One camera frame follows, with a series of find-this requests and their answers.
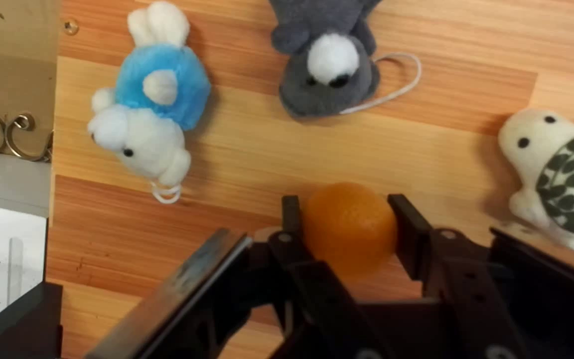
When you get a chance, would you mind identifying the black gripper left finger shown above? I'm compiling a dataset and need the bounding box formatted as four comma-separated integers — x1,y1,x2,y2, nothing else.
270,196,354,312

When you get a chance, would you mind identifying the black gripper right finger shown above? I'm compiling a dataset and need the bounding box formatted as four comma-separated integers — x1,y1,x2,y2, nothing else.
387,194,499,308

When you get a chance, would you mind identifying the orange ball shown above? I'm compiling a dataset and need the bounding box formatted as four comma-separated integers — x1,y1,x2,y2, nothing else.
302,182,397,278

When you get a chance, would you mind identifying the white spotted plush turtle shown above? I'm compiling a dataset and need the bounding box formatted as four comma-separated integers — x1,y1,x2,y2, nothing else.
499,110,574,250

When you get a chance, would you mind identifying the grey plush mouse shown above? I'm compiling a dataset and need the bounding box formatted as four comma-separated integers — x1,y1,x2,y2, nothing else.
270,0,423,120

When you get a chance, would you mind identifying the blue white plush toy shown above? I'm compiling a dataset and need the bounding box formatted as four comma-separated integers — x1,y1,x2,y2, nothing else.
88,0,212,204

